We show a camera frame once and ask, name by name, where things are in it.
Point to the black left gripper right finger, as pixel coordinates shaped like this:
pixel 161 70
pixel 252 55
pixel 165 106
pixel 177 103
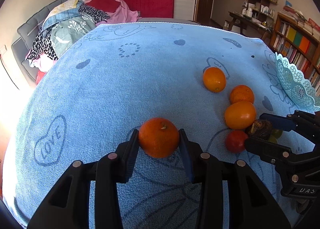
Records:
pixel 232 195

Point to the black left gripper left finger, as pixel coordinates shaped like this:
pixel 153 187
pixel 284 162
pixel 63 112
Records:
pixel 67 204

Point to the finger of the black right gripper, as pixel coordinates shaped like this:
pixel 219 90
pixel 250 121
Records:
pixel 301 122
pixel 278 154

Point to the dark brown passion fruit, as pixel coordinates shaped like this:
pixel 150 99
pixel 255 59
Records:
pixel 260 128

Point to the small red tomato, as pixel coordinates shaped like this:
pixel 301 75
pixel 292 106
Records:
pixel 235 141

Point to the large smooth orange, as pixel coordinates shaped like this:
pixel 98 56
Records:
pixel 240 115

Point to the small textured orange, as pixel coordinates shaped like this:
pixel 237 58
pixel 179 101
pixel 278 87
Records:
pixel 241 93

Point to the oval orange fruit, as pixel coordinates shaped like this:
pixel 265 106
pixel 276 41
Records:
pixel 214 79

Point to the round orange with stem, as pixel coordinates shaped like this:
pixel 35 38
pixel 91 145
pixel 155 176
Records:
pixel 158 137

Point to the green round fruit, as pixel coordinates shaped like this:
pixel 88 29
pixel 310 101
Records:
pixel 275 135

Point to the light blue lattice fruit basket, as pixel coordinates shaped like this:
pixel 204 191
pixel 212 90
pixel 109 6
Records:
pixel 298 89

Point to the wooden bookshelf with books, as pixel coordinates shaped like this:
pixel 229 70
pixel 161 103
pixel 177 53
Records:
pixel 297 39

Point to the dark wooden desk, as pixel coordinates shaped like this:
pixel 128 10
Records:
pixel 243 23

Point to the wooden desktop shelf unit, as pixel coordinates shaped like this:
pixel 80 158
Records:
pixel 262 10

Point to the light blue patterned towel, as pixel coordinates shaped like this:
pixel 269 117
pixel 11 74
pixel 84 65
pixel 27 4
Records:
pixel 117 77

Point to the pile of clothes and bedding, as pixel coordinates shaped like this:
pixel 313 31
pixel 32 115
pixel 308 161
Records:
pixel 68 22

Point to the grey mattress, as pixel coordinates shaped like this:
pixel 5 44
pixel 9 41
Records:
pixel 168 20

